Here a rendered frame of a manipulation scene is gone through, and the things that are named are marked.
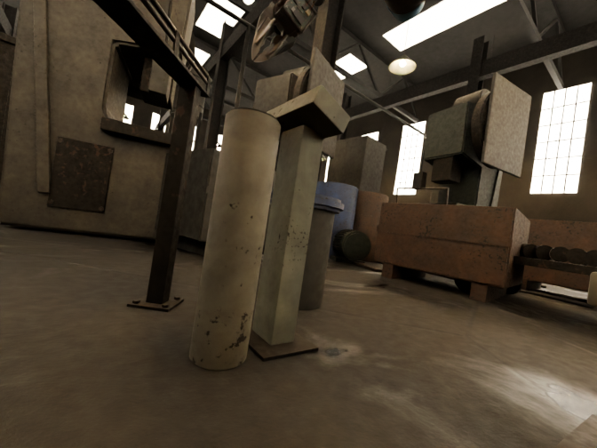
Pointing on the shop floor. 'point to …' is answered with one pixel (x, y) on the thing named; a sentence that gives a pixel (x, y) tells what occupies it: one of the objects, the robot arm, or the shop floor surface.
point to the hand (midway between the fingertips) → (256, 56)
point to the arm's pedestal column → (582, 436)
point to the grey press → (266, 101)
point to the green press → (476, 144)
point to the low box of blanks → (453, 244)
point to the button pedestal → (291, 220)
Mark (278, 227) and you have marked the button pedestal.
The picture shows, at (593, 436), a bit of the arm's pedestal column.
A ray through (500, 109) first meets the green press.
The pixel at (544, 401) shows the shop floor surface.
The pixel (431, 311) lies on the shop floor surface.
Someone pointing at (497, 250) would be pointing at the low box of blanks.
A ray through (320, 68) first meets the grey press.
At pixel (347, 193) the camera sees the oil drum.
